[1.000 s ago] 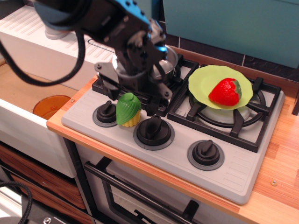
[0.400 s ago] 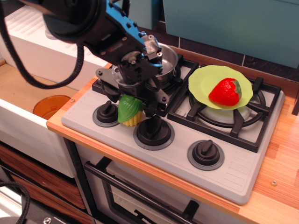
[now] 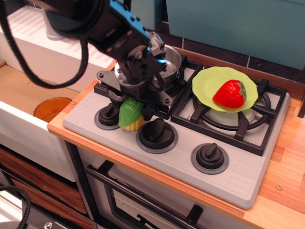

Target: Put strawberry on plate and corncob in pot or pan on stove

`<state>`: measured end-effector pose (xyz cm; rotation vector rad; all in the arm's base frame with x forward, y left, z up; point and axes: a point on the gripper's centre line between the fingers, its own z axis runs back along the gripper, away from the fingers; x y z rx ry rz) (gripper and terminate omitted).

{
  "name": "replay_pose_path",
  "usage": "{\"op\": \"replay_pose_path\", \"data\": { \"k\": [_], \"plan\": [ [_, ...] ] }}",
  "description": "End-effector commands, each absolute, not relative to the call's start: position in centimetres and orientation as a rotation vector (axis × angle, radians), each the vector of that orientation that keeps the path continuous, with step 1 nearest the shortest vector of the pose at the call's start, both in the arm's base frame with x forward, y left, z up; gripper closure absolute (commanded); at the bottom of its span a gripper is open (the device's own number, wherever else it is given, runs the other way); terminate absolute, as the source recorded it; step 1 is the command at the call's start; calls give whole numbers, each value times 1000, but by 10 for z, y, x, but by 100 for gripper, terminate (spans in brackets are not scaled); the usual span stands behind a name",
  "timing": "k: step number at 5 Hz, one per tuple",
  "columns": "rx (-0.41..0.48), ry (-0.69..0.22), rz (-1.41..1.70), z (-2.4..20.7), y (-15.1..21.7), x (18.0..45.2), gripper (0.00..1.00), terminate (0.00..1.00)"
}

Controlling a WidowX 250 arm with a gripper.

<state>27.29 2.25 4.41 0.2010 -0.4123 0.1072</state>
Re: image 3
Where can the black left burner grate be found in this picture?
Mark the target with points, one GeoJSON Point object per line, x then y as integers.
{"type": "Point", "coordinates": [176, 91]}

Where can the green yellow toy corncob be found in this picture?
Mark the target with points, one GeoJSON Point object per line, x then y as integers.
{"type": "Point", "coordinates": [130, 115]}

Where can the toy oven door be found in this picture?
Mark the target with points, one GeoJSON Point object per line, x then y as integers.
{"type": "Point", "coordinates": [134, 202]}

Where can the black oven door handle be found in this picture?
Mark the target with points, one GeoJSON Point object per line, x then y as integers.
{"type": "Point", "coordinates": [102, 174]}

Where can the white toy sink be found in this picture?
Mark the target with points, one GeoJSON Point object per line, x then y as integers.
{"type": "Point", "coordinates": [53, 61]}

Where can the stainless steel pot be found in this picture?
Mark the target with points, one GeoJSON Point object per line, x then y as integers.
{"type": "Point", "coordinates": [173, 72]}

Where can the black right burner grate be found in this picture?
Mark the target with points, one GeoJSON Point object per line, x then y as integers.
{"type": "Point", "coordinates": [250, 130]}

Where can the red toy strawberry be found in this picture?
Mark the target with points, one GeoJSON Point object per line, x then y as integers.
{"type": "Point", "coordinates": [231, 94]}

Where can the wood grain drawer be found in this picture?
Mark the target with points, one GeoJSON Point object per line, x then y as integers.
{"type": "Point", "coordinates": [56, 195]}

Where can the black middle stove knob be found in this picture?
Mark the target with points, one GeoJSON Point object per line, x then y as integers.
{"type": "Point", "coordinates": [157, 137]}

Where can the black right stove knob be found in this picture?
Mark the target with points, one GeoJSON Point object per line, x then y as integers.
{"type": "Point", "coordinates": [210, 159]}

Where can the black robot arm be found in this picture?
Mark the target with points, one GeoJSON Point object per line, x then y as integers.
{"type": "Point", "coordinates": [113, 30]}

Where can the grey toy faucet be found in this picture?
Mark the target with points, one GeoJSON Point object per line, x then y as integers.
{"type": "Point", "coordinates": [50, 32]}

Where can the light green plastic plate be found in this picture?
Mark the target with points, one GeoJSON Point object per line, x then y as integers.
{"type": "Point", "coordinates": [207, 82]}

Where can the black stove knob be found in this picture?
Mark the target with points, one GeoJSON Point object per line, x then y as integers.
{"type": "Point", "coordinates": [107, 118]}
{"type": "Point", "coordinates": [157, 137]}
{"type": "Point", "coordinates": [210, 159]}

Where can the grey toy stove top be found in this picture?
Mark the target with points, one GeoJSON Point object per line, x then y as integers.
{"type": "Point", "coordinates": [238, 184]}

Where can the orange plastic sink drain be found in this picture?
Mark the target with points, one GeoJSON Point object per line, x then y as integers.
{"type": "Point", "coordinates": [50, 108]}

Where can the black left stove knob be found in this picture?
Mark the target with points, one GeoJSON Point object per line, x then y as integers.
{"type": "Point", "coordinates": [107, 118]}

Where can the black burner grate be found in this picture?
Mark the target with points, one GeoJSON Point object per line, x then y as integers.
{"type": "Point", "coordinates": [176, 91]}
{"type": "Point", "coordinates": [250, 130]}

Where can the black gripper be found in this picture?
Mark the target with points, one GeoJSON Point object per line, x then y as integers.
{"type": "Point", "coordinates": [144, 92]}

